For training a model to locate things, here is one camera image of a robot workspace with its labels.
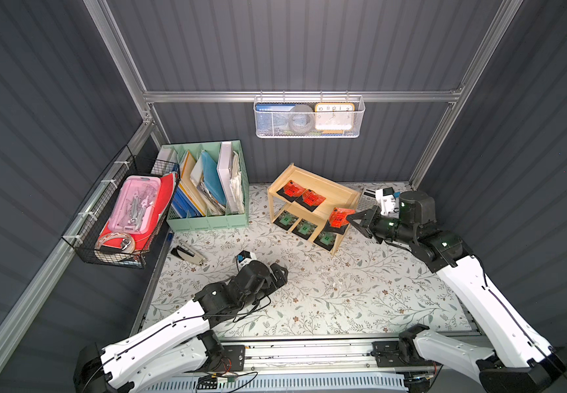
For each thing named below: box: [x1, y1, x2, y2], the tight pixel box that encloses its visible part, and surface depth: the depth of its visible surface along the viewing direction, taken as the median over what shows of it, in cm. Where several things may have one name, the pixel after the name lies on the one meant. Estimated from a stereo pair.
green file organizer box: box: [161, 140, 250, 233], surface depth 99 cm
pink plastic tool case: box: [108, 176, 162, 235], surface depth 74 cm
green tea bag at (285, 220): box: [273, 210, 299, 231], surface depth 107 cm
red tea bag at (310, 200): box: [294, 189, 327, 213], surface depth 89 cm
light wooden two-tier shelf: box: [267, 162, 363, 256], surface depth 93 cm
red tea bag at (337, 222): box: [324, 207, 357, 235], surface depth 71 cm
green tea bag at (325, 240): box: [312, 230, 337, 252], surface depth 100 cm
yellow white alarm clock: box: [314, 102, 356, 131], surface depth 90 cm
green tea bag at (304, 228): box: [291, 218, 318, 241], surface depth 104 cm
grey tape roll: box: [288, 103, 315, 133], surface depth 88 cm
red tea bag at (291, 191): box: [276, 180, 306, 203], surface depth 91 cm
